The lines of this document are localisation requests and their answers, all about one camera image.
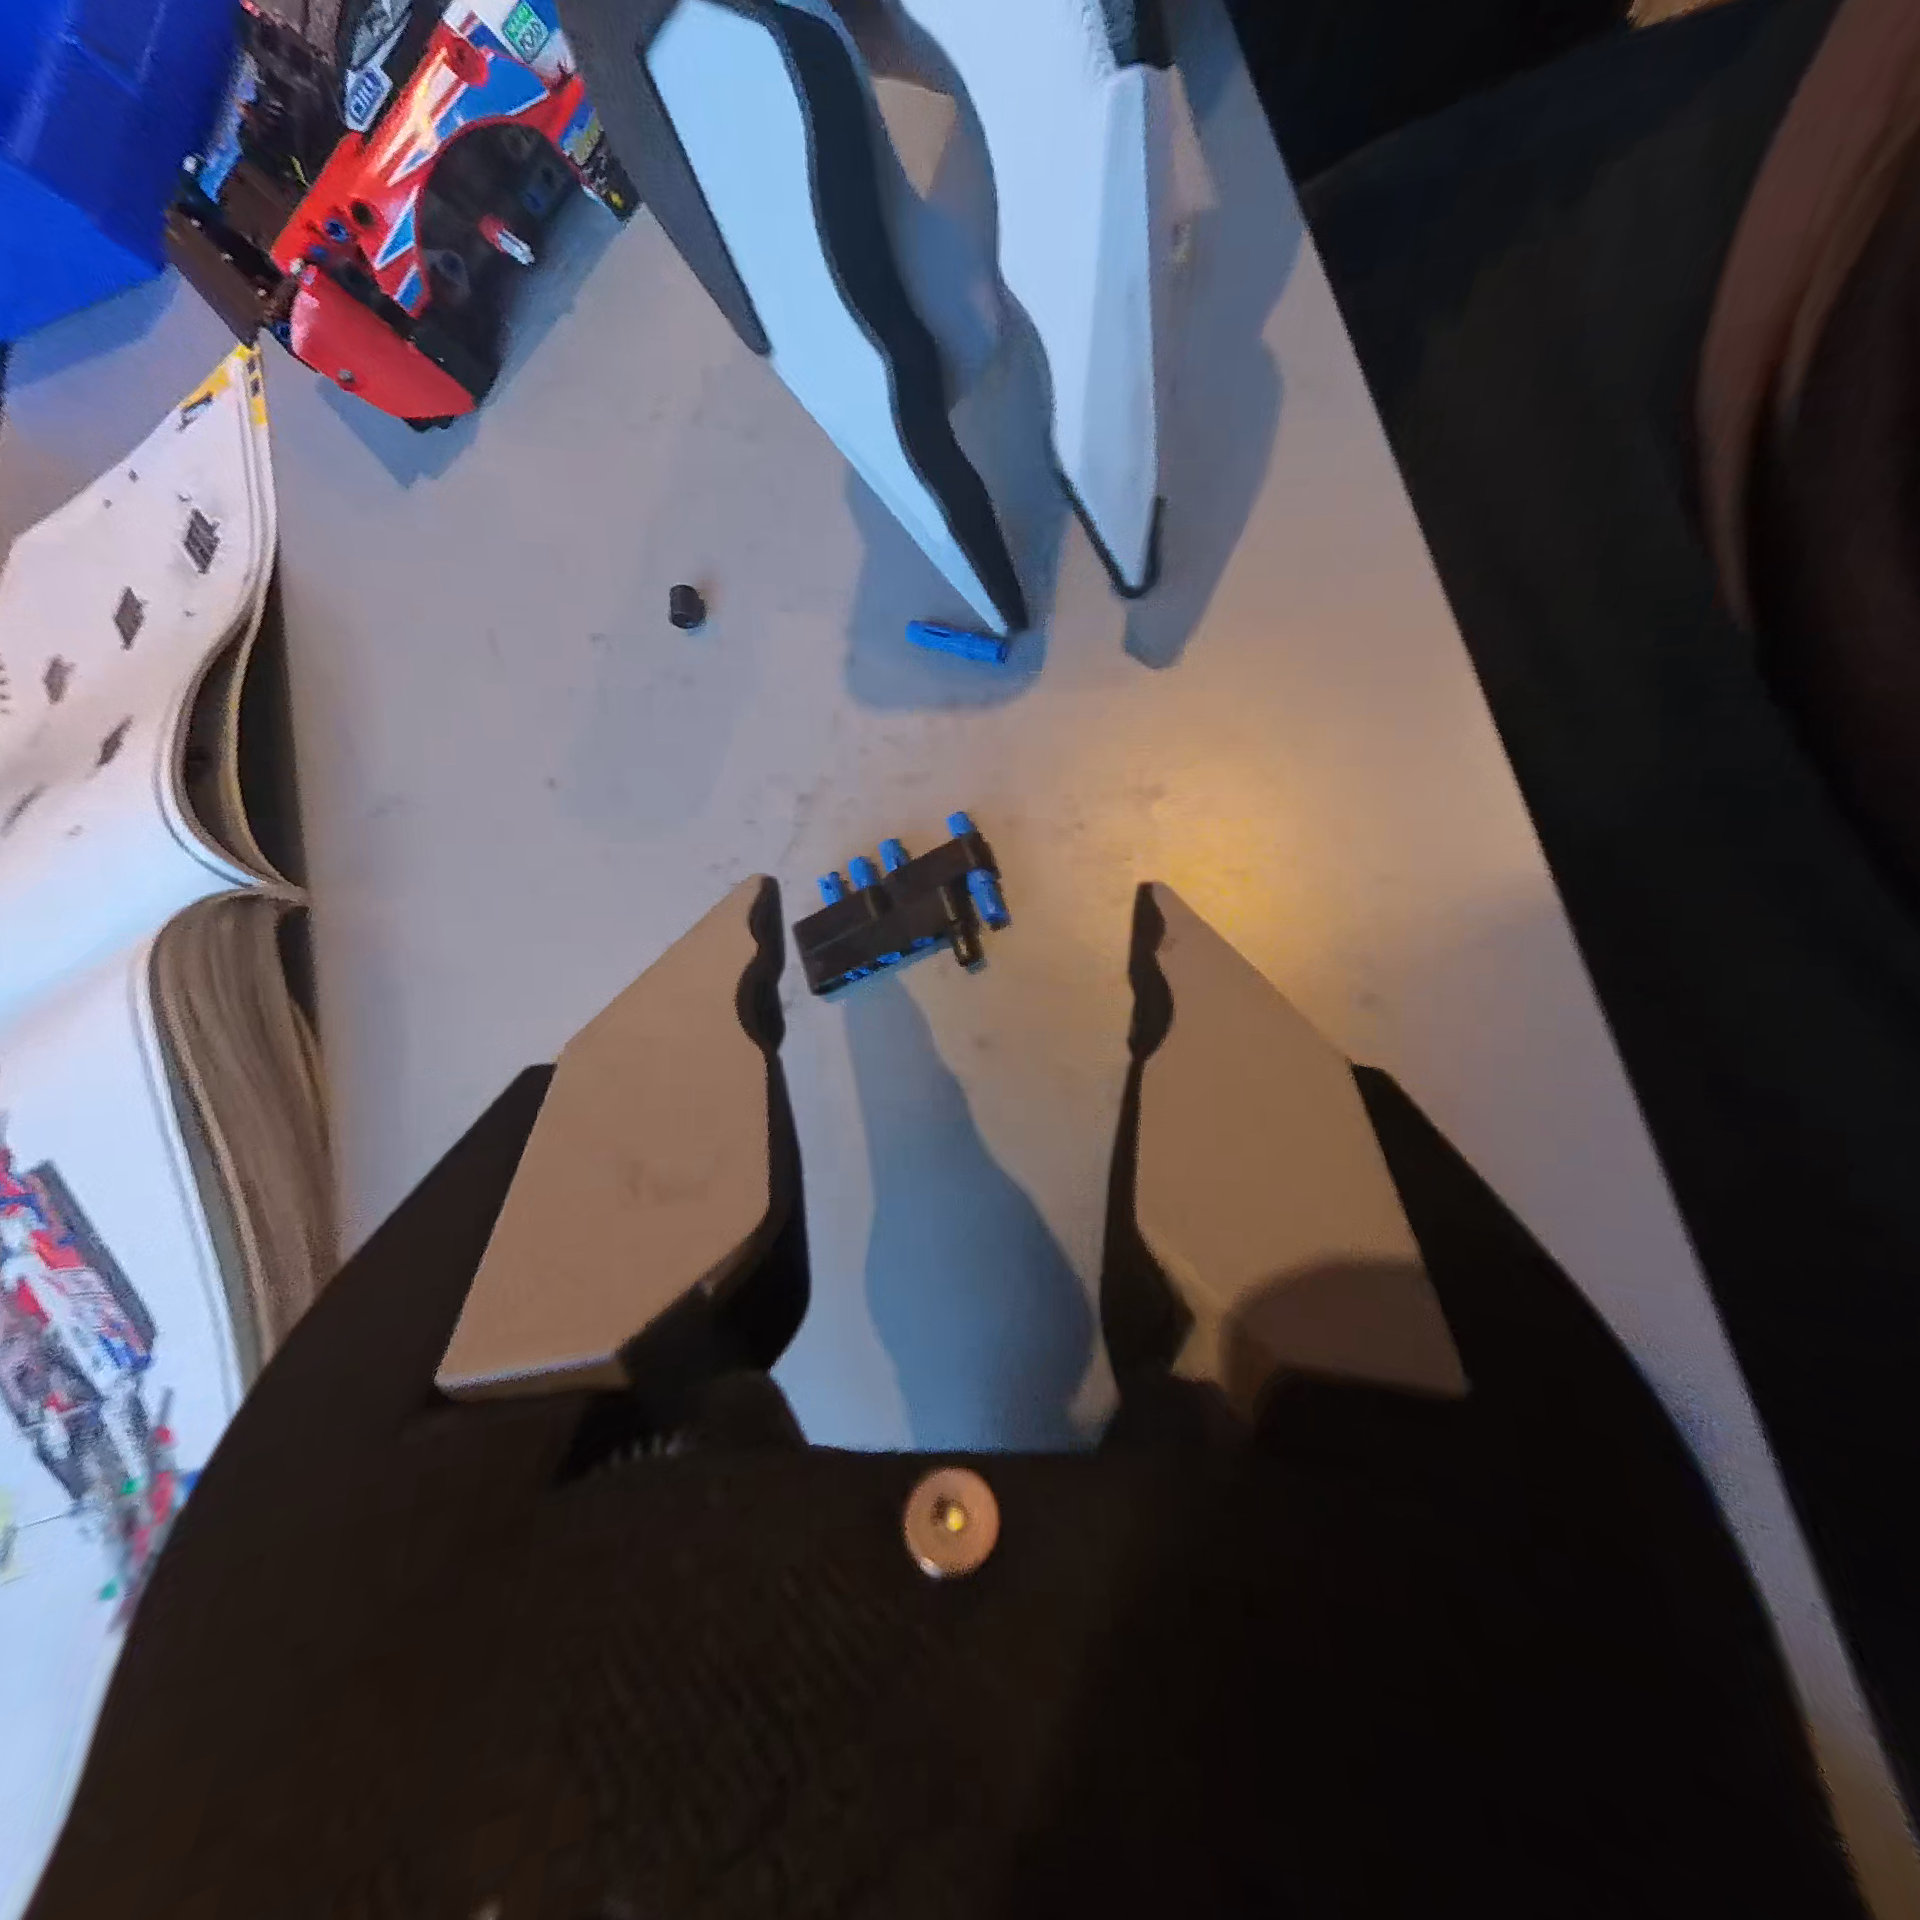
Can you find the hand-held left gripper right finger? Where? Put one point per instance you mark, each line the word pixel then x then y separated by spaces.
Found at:
pixel 1276 1185

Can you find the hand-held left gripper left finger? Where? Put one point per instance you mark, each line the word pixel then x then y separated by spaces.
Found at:
pixel 646 1201

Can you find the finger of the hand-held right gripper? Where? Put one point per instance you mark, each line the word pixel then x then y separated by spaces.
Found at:
pixel 1132 300
pixel 750 196

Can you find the black beam assembly blue pins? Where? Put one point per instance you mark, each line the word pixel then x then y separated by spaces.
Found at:
pixel 879 930

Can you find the blue toy pin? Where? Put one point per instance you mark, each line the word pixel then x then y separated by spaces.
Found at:
pixel 954 640

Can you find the red white blue toy car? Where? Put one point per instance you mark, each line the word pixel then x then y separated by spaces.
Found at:
pixel 376 345

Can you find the small black toy bush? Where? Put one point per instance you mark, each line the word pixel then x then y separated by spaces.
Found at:
pixel 687 607

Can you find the blue plastic bin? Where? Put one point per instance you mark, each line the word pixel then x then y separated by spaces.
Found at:
pixel 89 150

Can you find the person's brown jacket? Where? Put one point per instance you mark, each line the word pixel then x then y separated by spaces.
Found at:
pixel 1756 300

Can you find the open instruction booklet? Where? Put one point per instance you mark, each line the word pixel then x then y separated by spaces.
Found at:
pixel 89 720

